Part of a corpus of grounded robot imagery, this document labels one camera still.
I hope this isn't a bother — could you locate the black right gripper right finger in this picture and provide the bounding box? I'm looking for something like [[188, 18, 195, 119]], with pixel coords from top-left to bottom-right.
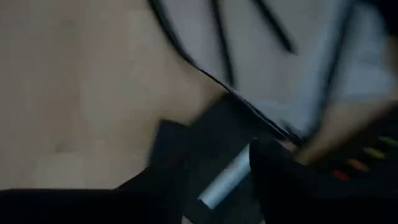
[[248, 136, 315, 224]]

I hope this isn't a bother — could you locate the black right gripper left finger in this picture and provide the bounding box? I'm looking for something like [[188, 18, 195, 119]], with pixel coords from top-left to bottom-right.
[[117, 119, 191, 224]]

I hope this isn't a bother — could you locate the black box white stripe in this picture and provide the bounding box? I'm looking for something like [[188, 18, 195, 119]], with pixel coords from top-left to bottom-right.
[[186, 102, 259, 224]]

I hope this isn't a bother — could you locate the black network switch box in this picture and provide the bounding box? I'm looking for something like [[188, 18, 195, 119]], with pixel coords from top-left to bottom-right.
[[310, 105, 398, 194]]

